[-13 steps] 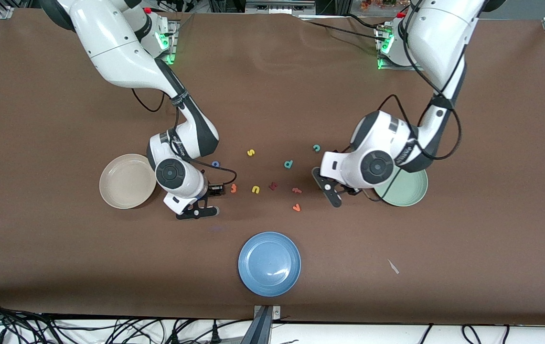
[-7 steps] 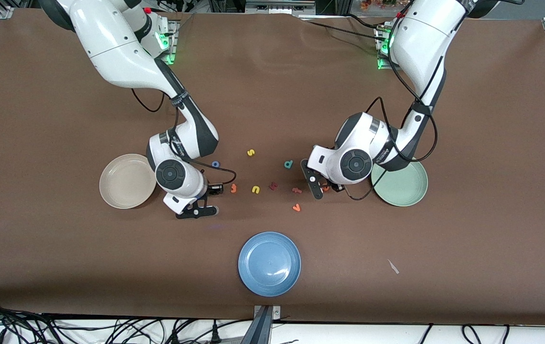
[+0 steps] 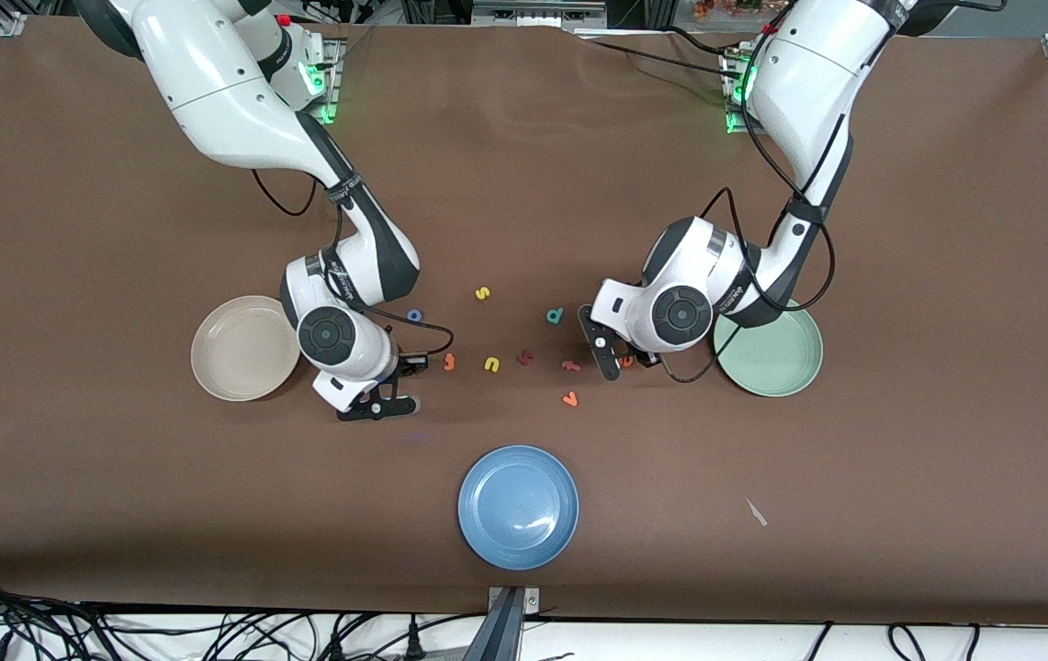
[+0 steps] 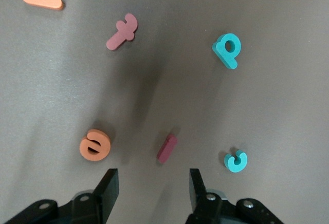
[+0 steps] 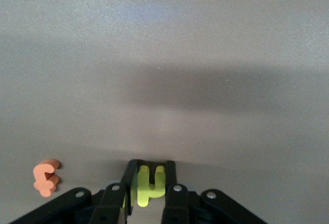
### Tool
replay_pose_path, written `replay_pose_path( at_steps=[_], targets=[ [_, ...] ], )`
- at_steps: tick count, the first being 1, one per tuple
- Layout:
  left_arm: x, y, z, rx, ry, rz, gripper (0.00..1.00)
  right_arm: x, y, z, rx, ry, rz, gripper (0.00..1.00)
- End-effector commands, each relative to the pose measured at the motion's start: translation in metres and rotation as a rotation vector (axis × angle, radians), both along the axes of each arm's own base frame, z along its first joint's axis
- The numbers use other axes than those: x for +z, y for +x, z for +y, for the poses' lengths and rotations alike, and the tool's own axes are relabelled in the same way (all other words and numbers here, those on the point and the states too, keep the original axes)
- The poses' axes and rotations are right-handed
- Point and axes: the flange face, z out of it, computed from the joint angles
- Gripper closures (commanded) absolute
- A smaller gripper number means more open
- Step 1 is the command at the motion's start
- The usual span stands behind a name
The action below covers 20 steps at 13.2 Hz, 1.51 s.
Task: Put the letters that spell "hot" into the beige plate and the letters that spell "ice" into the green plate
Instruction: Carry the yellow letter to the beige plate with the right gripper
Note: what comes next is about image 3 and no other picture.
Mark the pale green plate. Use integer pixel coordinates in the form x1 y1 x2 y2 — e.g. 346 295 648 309
715 298 825 398

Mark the beige brown plate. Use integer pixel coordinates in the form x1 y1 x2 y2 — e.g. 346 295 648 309
191 295 302 403

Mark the blue plate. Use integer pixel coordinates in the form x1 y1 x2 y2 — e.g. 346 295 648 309
457 445 580 571

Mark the brown table cover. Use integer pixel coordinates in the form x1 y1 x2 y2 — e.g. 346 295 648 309
0 17 1048 625

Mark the orange flower bunch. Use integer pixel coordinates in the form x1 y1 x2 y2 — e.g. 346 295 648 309
693 0 768 21

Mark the grey power strip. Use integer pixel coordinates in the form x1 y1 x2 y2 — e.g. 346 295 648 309
473 0 607 24

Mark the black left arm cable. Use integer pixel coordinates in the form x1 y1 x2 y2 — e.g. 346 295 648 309
657 55 841 385

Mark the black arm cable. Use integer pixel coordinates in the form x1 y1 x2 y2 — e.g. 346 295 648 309
251 168 456 359
657 55 841 385

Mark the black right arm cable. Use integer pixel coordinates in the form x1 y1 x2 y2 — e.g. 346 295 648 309
251 168 456 359

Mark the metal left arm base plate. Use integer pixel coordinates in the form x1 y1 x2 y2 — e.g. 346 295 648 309
721 46 763 136

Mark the silver mounting bracket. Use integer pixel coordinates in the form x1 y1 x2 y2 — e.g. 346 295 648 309
487 586 541 614

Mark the grey camera pole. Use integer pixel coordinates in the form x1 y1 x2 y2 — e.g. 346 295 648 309
464 588 524 661

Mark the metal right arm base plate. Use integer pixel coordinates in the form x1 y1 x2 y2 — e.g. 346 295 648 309
303 37 345 125

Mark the thin black base cable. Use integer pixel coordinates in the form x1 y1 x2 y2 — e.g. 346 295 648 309
579 35 745 79
666 26 747 56

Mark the black looped cable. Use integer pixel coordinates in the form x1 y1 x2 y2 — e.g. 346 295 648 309
886 622 930 661

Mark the black cable tangle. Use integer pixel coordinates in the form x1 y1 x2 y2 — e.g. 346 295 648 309
0 569 488 661

